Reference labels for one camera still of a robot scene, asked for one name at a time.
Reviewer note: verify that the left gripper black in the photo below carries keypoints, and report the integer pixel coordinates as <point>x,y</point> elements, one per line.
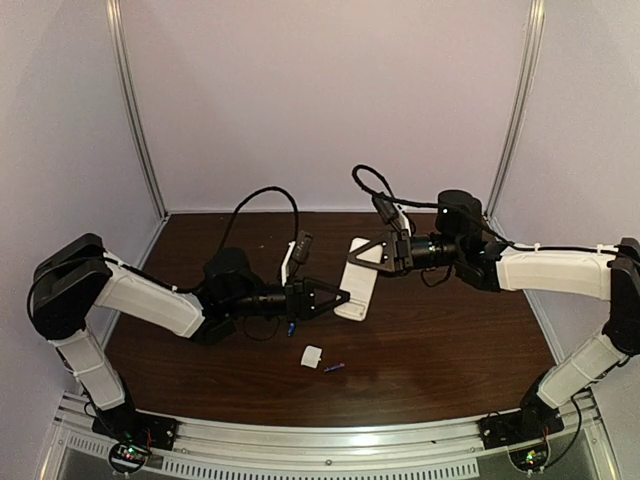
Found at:
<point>295,298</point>

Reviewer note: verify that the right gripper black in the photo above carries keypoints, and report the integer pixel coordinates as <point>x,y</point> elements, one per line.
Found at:
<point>402,251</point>

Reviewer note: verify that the white remote control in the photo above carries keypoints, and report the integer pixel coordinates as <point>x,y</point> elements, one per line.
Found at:
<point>359,282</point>

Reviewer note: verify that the white battery cover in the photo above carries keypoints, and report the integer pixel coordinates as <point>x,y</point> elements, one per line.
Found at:
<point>311,357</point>

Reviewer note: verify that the purple AAA battery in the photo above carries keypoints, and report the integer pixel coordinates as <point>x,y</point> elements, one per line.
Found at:
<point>334,368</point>

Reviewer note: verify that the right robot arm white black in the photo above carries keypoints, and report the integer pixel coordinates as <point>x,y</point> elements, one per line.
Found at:
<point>607,272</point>

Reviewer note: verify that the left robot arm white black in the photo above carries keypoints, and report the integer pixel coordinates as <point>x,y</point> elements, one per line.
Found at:
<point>84,275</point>

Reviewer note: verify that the right controller board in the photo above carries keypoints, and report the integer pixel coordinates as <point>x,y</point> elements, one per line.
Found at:
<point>529,459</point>

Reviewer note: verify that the controller board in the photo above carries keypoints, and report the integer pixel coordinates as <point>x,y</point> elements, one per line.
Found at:
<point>127,459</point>
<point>529,459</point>

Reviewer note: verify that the left controller board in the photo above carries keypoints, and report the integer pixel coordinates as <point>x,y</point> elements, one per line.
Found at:
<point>127,459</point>

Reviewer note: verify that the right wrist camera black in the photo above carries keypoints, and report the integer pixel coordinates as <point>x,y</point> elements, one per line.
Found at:
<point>393,215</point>

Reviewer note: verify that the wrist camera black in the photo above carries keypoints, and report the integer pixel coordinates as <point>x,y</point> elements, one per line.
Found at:
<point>296,255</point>
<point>393,215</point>

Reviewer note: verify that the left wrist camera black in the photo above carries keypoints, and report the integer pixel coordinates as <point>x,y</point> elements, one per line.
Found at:
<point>296,255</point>

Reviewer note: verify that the aluminium front rail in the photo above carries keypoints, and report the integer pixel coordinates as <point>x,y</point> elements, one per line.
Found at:
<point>451,449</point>

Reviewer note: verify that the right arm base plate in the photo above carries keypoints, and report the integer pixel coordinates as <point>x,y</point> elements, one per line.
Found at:
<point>510,427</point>

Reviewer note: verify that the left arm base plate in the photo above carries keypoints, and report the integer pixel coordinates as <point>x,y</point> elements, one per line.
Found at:
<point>150,430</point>

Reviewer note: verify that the right aluminium corner post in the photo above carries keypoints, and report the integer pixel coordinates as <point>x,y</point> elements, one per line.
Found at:
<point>534,32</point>

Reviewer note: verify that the aluminium corner post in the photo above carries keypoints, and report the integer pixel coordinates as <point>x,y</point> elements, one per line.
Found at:
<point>534,32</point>
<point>131,105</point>

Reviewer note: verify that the left aluminium corner post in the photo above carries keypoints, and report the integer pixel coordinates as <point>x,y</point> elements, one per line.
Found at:
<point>131,105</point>

